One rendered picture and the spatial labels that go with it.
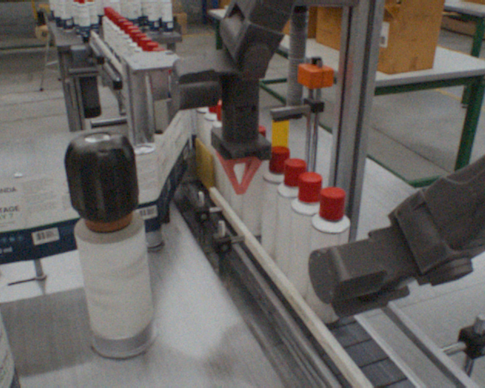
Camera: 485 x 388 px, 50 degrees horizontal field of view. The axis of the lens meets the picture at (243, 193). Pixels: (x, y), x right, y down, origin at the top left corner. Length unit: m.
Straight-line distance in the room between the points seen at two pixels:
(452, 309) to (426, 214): 0.44
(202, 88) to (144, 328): 0.33
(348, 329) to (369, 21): 0.46
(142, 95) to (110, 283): 0.55
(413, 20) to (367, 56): 1.67
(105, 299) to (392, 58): 2.01
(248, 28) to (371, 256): 0.33
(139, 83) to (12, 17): 7.25
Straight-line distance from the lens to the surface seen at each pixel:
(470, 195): 0.46
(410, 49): 2.56
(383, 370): 0.74
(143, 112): 1.14
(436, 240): 0.51
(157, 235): 0.93
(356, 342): 0.77
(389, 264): 0.54
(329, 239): 0.70
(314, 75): 0.83
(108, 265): 0.65
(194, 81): 0.73
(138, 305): 0.70
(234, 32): 0.71
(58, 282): 0.91
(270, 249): 0.87
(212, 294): 0.83
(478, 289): 1.01
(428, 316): 0.92
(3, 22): 8.36
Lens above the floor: 1.40
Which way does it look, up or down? 28 degrees down
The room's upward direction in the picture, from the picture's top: straight up
